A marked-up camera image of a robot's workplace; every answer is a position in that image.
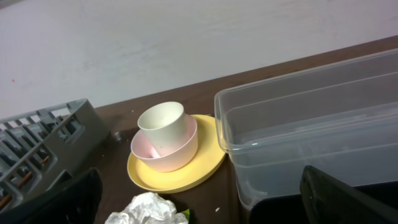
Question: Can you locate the clear plastic waste bin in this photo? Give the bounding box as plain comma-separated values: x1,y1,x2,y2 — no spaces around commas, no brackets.
215,50,397,209

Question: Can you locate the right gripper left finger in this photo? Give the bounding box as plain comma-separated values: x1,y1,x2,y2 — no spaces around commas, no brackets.
1,168,103,224

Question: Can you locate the cream white cup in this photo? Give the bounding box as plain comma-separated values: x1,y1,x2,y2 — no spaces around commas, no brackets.
137,101,190,156

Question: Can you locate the white paper napkin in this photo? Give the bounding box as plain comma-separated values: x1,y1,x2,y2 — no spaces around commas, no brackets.
105,192,190,224

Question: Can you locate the pink bowl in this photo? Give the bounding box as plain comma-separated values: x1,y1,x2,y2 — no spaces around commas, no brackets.
131,115,198,172

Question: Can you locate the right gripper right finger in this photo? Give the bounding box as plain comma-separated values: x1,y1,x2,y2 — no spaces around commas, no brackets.
300,166,397,223

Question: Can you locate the yellow plate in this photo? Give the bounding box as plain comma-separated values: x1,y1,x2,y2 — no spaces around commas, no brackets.
127,114,225,194

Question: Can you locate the grey dishwasher rack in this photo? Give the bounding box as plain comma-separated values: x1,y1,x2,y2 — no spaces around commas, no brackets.
1,99,110,212

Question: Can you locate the green yellow snack wrapper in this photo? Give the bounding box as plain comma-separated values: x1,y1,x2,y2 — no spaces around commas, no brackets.
182,208,190,220

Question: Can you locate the black waste tray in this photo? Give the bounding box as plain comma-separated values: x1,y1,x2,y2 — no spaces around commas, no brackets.
249,181,397,224

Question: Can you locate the wooden chopstick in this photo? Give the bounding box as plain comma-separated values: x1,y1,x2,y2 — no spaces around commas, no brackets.
1,156,50,210

